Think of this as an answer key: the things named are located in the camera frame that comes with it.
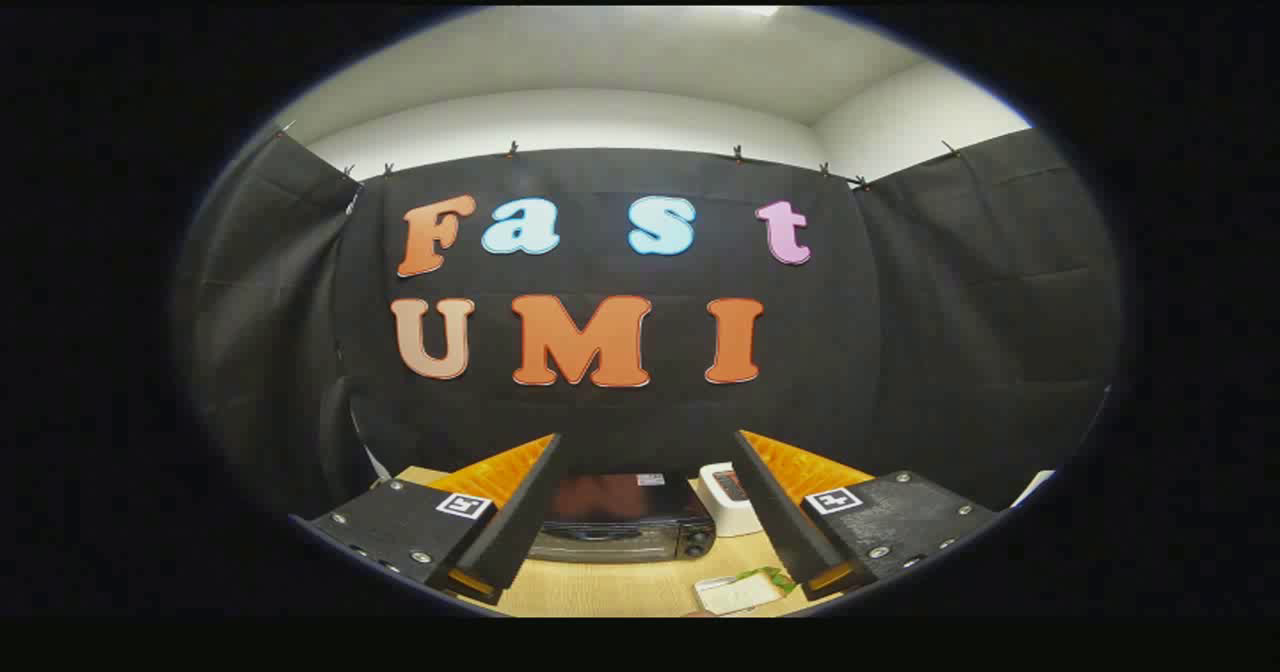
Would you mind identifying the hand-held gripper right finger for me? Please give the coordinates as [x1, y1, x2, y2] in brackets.
[732, 429, 1001, 601]

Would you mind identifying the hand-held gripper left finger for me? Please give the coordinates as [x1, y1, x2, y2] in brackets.
[290, 432, 563, 608]

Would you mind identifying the lettuce sandwich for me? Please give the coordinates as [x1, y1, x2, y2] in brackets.
[695, 567, 800, 618]

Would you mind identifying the black toaster oven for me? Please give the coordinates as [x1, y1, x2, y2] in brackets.
[527, 472, 717, 564]

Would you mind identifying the white pop-up toaster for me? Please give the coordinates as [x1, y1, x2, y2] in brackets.
[697, 462, 766, 538]

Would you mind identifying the black backdrop cloth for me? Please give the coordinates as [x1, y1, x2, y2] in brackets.
[175, 130, 1121, 513]

